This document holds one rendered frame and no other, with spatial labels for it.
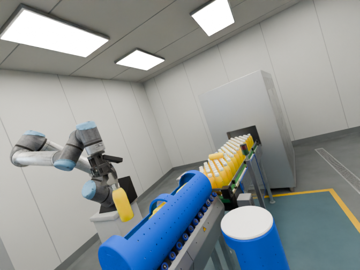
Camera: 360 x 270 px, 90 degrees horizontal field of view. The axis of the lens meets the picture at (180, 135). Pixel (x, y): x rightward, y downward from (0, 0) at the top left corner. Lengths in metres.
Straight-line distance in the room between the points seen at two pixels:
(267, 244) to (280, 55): 5.02
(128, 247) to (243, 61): 5.25
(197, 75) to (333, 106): 3.61
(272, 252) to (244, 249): 0.13
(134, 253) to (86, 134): 0.60
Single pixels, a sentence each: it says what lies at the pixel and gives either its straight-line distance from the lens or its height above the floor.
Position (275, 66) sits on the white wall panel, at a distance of 5.60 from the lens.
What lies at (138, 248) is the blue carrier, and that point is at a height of 1.17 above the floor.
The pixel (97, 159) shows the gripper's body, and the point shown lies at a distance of 1.00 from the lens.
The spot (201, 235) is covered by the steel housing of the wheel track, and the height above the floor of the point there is 0.87.
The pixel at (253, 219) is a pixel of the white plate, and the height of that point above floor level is 1.04.
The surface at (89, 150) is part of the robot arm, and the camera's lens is 1.00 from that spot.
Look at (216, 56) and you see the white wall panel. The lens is 5.78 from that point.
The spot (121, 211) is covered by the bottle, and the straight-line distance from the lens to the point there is 1.07.
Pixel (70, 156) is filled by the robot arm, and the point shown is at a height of 1.68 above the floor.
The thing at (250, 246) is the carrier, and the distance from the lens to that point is 1.06.
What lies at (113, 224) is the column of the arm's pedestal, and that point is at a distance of 1.83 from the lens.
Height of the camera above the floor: 1.67
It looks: 4 degrees down
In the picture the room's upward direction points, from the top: 19 degrees counter-clockwise
